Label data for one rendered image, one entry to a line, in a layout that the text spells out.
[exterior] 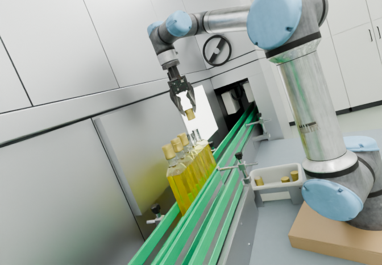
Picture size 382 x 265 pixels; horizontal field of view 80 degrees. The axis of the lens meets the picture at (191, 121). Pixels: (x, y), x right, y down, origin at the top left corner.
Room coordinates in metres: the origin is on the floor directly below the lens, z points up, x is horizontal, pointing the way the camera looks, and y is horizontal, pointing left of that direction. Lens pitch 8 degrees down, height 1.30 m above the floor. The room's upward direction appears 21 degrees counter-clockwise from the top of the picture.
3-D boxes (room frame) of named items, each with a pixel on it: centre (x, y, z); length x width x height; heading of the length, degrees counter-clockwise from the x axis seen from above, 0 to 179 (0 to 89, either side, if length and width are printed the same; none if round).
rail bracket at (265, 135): (1.42, -0.40, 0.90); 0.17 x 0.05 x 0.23; 63
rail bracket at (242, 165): (0.85, -0.11, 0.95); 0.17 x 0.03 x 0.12; 63
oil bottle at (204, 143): (0.93, 0.00, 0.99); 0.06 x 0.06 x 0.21; 63
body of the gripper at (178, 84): (0.89, -0.01, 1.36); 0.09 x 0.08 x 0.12; 179
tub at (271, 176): (0.91, -0.25, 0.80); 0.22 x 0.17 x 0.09; 63
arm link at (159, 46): (0.89, 0.00, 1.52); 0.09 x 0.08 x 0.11; 35
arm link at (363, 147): (0.58, -0.38, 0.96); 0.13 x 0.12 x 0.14; 125
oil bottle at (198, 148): (0.88, 0.02, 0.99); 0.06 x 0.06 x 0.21; 62
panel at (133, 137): (1.10, 0.06, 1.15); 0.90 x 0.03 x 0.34; 153
